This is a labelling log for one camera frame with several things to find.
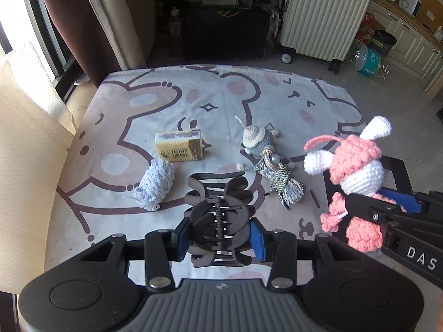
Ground black waste bin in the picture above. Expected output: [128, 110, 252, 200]
[368, 29, 397, 56]

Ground red cardboard box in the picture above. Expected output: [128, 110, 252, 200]
[356, 11, 380, 44]

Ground cream padded chair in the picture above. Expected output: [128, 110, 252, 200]
[0, 55, 77, 293]

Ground bear print blanket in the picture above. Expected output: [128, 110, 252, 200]
[44, 64, 368, 281]

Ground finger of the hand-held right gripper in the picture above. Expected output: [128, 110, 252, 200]
[345, 192, 418, 228]
[377, 187, 443, 215]

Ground black speaker box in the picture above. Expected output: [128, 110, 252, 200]
[181, 0, 278, 63]

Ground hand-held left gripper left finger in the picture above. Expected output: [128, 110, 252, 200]
[79, 219, 191, 291]

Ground cream ribbed suitcase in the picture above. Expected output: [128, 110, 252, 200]
[278, 0, 373, 63]

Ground cream kitchen cabinets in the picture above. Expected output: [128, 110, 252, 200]
[366, 0, 443, 102]

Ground cream curtain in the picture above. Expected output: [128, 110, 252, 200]
[78, 0, 148, 74]

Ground striped rope bundle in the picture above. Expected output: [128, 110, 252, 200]
[254, 148, 307, 210]

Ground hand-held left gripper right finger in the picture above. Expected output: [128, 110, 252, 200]
[248, 218, 361, 290]

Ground clear plastic bottle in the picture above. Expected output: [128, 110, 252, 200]
[378, 57, 394, 84]

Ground grey crochet toy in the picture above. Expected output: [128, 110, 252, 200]
[235, 115, 281, 156]

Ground white countertop appliance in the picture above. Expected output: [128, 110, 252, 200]
[397, 0, 423, 17]

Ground pink crochet bunny doll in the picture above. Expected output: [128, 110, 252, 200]
[303, 116, 405, 253]

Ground yellow tissue packet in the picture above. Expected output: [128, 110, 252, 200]
[154, 129, 205, 163]

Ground dark brown hair claw clip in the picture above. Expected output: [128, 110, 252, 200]
[185, 172, 256, 269]

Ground brown curtain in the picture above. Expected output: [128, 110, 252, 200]
[36, 0, 105, 88]

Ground blue tissue roll pack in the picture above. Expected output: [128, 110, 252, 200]
[355, 44, 382, 77]

